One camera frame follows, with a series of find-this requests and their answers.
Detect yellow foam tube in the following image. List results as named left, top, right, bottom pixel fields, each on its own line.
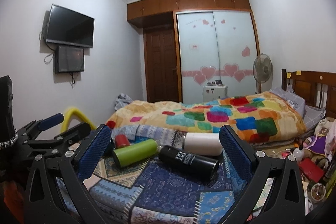
left=60, top=106, right=97, bottom=133

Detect black thermos cup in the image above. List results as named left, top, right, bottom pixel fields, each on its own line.
left=158, top=145, right=219, bottom=183

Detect white plastic bottle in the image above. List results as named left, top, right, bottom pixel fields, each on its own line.
left=292, top=145, right=305, bottom=162

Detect wooden headboard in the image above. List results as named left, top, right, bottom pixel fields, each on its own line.
left=281, top=69, right=335, bottom=118

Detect standing electric fan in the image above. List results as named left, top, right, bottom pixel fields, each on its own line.
left=252, top=53, right=273, bottom=93

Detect dark green cup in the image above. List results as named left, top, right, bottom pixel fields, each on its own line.
left=103, top=138, right=116, bottom=158

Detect plush toy pile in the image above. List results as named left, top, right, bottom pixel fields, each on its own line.
left=303, top=118, right=335, bottom=170

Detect brown wooden door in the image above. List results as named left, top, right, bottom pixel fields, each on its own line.
left=143, top=25, right=181, bottom=103

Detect grey pillow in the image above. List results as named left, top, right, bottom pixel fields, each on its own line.
left=270, top=87, right=325, bottom=131

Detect white mug with handle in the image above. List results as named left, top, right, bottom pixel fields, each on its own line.
left=182, top=132, right=223, bottom=156

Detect small wall monitor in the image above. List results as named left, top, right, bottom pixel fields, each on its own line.
left=54, top=46, right=84, bottom=74

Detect red box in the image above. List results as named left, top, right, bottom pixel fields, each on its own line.
left=298, top=158, right=324, bottom=183

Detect red cup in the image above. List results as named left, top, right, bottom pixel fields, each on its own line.
left=114, top=134, right=130, bottom=149

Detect white small cabinet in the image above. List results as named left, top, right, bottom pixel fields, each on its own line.
left=203, top=85, right=227, bottom=102

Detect large wall television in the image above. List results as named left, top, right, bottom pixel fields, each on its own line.
left=45, top=4, right=95, bottom=48

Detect wooden overhead cabinets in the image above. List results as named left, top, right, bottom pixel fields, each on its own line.
left=126, top=0, right=251, bottom=28

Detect frosted sliding wardrobe doors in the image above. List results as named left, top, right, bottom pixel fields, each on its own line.
left=177, top=10, right=257, bottom=104

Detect grey clothes bundle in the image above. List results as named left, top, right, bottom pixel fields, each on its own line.
left=114, top=93, right=133, bottom=111

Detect colourful patch yellow duvet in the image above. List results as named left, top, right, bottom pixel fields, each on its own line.
left=107, top=92, right=307, bottom=144

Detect blue patchwork blanket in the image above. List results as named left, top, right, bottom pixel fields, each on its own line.
left=56, top=123, right=274, bottom=224

